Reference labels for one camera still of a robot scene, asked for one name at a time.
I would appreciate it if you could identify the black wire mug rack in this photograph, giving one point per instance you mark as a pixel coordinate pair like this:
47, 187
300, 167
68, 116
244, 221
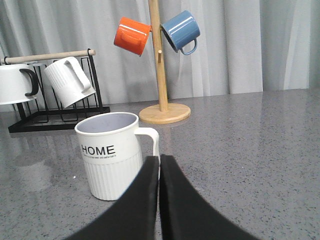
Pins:
53, 116

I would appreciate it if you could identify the white ribbed mug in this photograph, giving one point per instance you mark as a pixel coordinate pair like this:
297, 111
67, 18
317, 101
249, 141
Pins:
69, 81

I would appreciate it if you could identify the white HOME mug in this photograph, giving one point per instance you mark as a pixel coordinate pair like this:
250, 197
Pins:
111, 151

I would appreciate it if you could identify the wooden mug tree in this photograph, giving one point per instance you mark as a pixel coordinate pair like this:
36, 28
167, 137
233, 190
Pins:
163, 112

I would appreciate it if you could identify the white mug black handle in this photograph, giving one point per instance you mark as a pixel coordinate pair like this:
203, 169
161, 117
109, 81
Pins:
18, 84

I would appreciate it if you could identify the blue enamel mug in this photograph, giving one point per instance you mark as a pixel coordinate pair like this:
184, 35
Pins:
181, 30

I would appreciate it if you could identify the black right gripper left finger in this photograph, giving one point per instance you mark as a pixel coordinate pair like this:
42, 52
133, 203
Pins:
133, 215

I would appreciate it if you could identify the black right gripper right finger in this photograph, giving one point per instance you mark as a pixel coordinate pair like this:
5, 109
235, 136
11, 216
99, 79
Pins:
185, 215

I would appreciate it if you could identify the orange enamel mug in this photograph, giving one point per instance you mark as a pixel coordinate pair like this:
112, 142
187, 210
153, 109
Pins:
132, 35

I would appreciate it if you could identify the grey curtain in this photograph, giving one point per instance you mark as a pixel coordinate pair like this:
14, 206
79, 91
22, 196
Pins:
244, 46

